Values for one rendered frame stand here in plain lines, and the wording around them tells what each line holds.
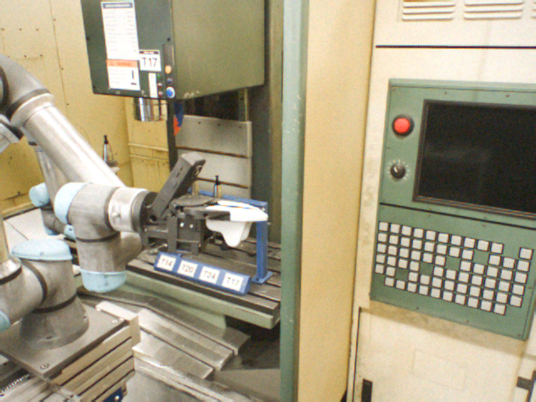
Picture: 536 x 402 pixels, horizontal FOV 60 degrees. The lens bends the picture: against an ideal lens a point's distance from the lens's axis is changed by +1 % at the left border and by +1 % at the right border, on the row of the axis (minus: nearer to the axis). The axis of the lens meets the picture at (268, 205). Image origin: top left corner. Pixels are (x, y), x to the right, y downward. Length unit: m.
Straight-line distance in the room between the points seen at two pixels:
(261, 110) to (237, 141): 0.21
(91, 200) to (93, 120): 2.48
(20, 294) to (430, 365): 1.23
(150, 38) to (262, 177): 0.97
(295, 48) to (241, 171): 1.54
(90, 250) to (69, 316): 0.38
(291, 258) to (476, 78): 0.66
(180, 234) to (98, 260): 0.17
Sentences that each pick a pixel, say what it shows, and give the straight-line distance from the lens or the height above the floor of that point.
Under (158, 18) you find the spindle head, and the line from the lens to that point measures 1.80.
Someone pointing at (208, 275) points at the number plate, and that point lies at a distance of 1.88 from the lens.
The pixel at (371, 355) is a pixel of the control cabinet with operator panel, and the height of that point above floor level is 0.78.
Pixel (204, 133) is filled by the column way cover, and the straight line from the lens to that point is 2.53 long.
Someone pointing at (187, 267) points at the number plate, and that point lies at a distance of 1.94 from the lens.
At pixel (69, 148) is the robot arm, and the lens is 0.98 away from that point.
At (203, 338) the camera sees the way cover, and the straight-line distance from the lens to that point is 1.89.
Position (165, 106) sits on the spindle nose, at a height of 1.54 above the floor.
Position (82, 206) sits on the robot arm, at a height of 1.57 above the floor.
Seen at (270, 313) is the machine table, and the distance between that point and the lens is 1.74.
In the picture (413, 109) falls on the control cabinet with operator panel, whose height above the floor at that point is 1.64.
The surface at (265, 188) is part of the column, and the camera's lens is 2.45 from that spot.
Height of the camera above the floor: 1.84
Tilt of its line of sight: 20 degrees down
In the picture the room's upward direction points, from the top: straight up
